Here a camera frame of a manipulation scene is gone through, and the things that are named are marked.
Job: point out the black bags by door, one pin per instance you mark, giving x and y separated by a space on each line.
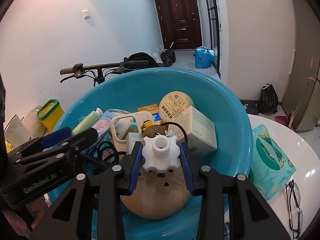
167 56

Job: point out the black glass sliding door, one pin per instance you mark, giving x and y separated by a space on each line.
214 28

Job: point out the white floral Debo cup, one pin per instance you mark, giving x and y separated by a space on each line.
16 133

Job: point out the white green box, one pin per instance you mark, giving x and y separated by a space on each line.
200 131

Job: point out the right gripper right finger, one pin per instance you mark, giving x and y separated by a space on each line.
250 216

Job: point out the yellow box green rim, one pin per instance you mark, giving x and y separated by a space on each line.
50 113

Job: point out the blue plastic basin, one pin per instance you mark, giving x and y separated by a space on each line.
145 87

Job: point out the white plastic knob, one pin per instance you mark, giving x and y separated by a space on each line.
161 153

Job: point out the beige refrigerator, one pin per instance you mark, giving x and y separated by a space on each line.
302 95

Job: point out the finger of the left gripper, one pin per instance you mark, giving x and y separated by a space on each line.
35 149
74 144

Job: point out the black garbage bag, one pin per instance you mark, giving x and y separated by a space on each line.
268 101

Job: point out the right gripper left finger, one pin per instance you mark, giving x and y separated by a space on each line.
70 216

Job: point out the green cream tube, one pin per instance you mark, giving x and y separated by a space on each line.
88 121

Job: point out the person's left hand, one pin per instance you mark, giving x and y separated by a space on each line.
25 220

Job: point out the black backpack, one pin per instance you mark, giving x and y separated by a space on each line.
142 56

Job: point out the blue plastic bag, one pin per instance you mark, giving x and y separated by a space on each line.
204 57

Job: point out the red dustpan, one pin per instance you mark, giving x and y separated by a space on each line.
286 120

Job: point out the small doll figurine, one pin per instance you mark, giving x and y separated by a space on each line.
150 130

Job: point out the black frame eyeglasses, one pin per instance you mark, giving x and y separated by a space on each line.
293 198

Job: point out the round beige silicone case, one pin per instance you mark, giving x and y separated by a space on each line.
158 195

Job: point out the green tissue pack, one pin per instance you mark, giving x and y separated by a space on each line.
270 167

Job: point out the round yellow cream jar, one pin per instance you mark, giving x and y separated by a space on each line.
173 104

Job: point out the bicycle handlebar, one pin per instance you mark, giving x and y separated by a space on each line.
99 72

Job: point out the white light switch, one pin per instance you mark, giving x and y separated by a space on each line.
86 14

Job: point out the dark red entrance door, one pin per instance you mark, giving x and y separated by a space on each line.
179 22

